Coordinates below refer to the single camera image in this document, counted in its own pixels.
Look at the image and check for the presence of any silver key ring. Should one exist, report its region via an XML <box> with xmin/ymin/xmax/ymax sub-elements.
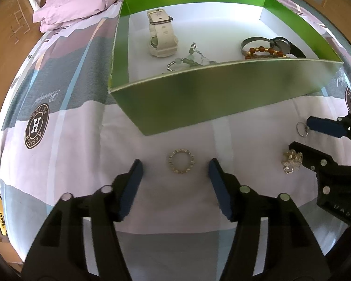
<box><xmin>295</xmin><ymin>122</ymin><xmax>310</xmax><ymax>138</ymax></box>

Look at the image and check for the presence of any amber bead bracelet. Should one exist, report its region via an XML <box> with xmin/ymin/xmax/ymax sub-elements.
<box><xmin>245</xmin><ymin>46</ymin><xmax>288</xmax><ymax>60</ymax></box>

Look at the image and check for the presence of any small gold bead bracelet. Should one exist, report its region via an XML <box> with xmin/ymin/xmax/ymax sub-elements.
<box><xmin>167</xmin><ymin>148</ymin><xmax>195</xmax><ymax>174</ymax></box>

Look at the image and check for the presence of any white wrist watch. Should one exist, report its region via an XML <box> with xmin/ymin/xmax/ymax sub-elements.
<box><xmin>147</xmin><ymin>8</ymin><xmax>178</xmax><ymax>58</ymax></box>

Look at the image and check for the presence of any black wrist watch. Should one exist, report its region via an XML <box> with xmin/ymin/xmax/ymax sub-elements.
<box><xmin>269</xmin><ymin>37</ymin><xmax>306</xmax><ymax>58</ymax></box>

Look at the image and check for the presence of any patterned bed sheet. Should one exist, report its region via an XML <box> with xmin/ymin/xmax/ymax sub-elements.
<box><xmin>0</xmin><ymin>0</ymin><xmax>351</xmax><ymax>280</ymax></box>

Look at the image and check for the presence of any green cardboard box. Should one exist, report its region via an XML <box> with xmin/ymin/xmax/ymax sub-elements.
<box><xmin>108</xmin><ymin>0</ymin><xmax>342</xmax><ymax>135</ymax></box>

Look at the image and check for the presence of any wooden headboard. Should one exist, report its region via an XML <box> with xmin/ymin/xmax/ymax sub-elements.
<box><xmin>0</xmin><ymin>0</ymin><xmax>42</xmax><ymax>110</ymax></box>

